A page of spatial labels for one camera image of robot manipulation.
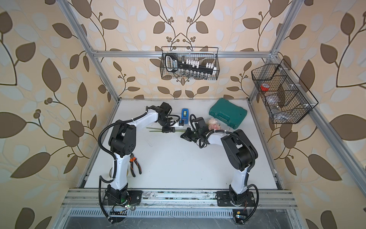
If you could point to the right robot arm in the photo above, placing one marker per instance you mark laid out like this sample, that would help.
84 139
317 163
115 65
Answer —
239 150

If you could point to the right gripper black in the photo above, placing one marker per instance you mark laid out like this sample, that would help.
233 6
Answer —
187 134

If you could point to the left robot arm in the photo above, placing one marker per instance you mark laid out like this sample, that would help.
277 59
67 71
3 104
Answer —
119 140

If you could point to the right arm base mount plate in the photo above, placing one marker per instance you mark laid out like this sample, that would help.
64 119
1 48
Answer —
231 199

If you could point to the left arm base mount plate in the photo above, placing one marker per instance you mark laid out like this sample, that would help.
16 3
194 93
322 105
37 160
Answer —
130 197

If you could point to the red small object in basket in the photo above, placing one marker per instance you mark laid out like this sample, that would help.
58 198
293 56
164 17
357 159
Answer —
265 87

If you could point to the blue tape dispenser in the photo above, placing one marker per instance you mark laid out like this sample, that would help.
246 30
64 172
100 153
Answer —
185 116

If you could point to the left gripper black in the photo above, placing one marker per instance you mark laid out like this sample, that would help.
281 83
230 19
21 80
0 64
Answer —
169 130

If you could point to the black wire basket back wall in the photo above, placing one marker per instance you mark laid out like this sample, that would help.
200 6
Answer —
201 52

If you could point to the pink flower bouquet green stems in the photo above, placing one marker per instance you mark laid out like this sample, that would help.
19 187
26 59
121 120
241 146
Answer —
212 124

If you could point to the clear plastic bag in basket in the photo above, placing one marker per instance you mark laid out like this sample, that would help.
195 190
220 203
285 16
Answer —
277 106

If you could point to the black wire basket wall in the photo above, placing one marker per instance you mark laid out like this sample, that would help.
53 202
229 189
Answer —
298 97
201 52

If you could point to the black socket set holder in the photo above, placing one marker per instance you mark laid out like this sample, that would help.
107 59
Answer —
178 63

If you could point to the green plastic tool case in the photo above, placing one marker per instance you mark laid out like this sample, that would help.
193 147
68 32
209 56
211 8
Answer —
229 113

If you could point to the black wire basket right wall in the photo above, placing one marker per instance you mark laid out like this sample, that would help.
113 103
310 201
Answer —
298 97

